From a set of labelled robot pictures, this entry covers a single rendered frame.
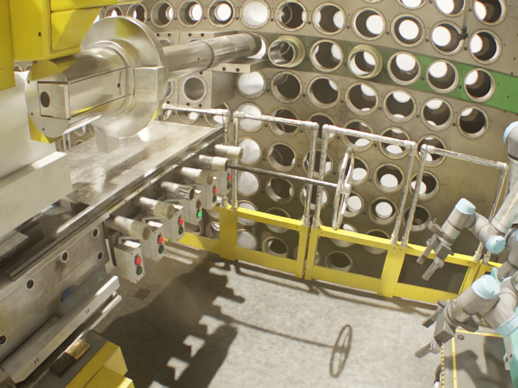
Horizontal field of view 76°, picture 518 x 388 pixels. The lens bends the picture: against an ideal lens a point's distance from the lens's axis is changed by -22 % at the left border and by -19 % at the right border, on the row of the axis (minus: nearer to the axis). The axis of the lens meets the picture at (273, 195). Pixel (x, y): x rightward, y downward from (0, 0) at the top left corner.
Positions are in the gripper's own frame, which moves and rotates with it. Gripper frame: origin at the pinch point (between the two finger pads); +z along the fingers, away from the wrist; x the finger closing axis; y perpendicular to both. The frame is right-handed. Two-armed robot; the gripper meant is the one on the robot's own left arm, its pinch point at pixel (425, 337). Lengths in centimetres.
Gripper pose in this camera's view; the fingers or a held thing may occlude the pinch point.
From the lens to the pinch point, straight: 132.2
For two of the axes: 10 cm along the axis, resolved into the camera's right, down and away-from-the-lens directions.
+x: -4.1, 5.0, -7.6
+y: -8.4, -5.4, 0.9
